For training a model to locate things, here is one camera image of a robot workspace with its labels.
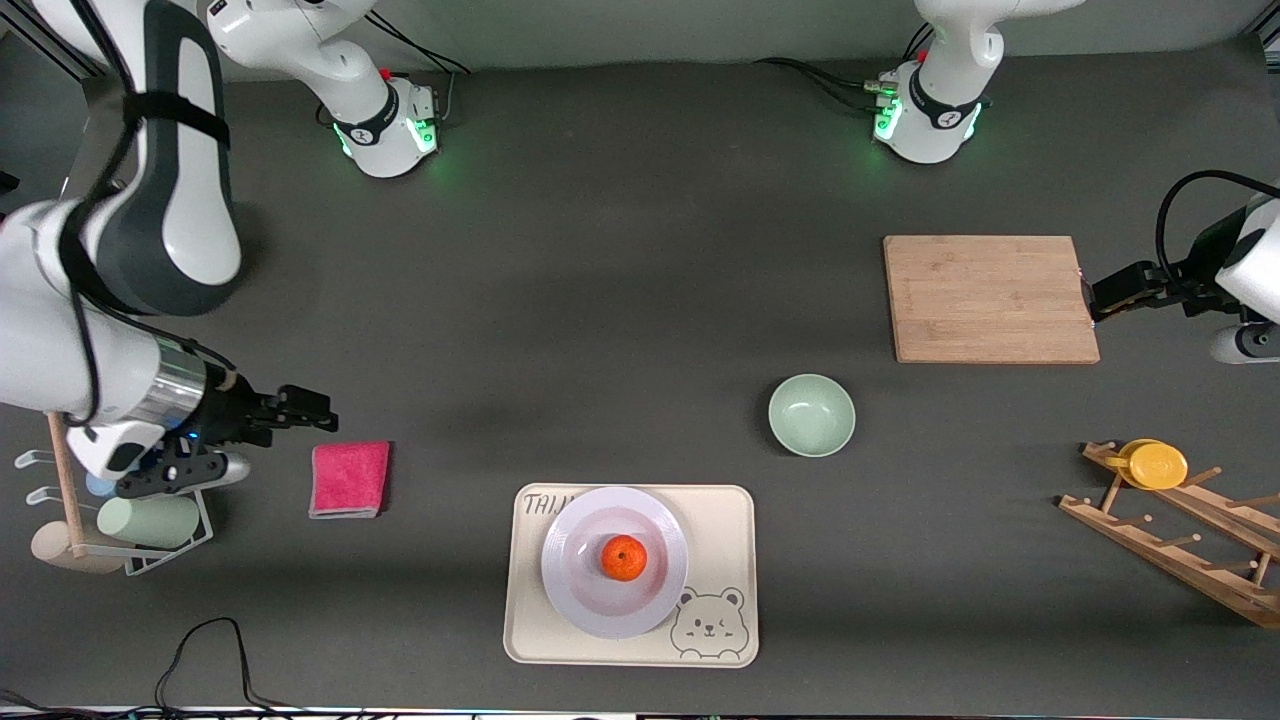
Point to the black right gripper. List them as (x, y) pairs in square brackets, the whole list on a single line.
[(228, 413)]

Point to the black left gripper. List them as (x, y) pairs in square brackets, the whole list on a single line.
[(1183, 279)]

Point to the white round plate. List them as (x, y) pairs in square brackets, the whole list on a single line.
[(590, 600)]

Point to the orange fruit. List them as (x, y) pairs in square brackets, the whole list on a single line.
[(624, 558)]

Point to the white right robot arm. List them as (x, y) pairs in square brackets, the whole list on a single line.
[(180, 200)]

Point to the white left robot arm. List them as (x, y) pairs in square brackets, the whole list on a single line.
[(940, 110)]

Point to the pink folded cloth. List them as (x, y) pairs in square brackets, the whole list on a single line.
[(349, 480)]

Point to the wooden cutting board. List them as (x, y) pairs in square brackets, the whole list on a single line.
[(980, 300)]

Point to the yellow cup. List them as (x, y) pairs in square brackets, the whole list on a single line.
[(1157, 466)]

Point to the pale green cup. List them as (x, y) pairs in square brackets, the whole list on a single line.
[(148, 522)]

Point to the blue cup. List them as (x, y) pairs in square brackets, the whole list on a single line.
[(98, 487)]

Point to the wooden rod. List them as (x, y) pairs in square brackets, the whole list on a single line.
[(68, 500)]

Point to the wooden peg drying rack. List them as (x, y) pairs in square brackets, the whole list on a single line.
[(1170, 555)]

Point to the beige cup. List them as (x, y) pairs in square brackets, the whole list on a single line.
[(55, 548)]

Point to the light green bowl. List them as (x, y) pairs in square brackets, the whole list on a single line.
[(812, 416)]

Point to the cream bear print tray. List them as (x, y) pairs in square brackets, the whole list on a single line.
[(720, 540)]

